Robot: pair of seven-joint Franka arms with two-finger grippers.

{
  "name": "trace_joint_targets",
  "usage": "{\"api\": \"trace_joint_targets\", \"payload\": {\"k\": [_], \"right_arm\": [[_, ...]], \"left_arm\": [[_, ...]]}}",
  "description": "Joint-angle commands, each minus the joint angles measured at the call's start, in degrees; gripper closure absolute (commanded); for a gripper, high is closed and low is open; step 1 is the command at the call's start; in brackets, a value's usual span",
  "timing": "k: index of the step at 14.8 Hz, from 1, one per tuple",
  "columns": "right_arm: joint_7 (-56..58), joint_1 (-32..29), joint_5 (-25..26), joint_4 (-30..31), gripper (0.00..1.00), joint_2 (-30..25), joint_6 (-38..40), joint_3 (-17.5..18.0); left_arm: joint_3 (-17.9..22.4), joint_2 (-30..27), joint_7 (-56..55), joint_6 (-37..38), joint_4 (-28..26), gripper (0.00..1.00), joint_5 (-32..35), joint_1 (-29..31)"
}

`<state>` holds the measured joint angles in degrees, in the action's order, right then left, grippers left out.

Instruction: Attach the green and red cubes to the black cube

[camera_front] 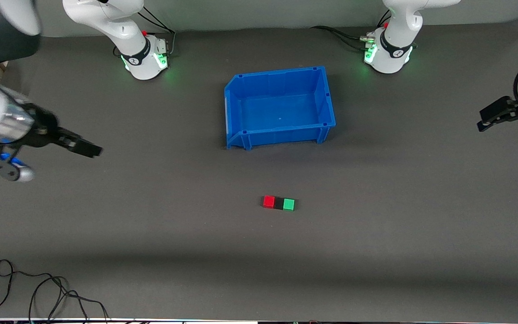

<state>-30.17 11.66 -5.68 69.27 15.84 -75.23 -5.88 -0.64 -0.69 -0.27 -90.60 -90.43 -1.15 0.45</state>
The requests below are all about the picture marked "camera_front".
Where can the blue plastic storage bin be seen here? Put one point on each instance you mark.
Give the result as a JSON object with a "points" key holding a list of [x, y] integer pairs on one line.
{"points": [[281, 110]]}

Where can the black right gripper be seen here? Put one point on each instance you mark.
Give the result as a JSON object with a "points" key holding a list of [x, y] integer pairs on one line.
{"points": [[44, 129]]}

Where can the green cube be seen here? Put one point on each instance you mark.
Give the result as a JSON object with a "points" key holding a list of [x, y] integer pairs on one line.
{"points": [[289, 204]]}

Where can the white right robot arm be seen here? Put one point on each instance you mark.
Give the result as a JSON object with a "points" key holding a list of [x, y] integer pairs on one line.
{"points": [[119, 36]]}

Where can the red cube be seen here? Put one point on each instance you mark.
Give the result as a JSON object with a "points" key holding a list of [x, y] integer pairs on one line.
{"points": [[268, 201]]}

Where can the black cube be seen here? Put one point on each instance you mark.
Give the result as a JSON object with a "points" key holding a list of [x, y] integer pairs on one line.
{"points": [[279, 203]]}

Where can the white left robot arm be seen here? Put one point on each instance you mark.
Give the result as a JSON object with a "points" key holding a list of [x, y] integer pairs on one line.
{"points": [[396, 40]]}

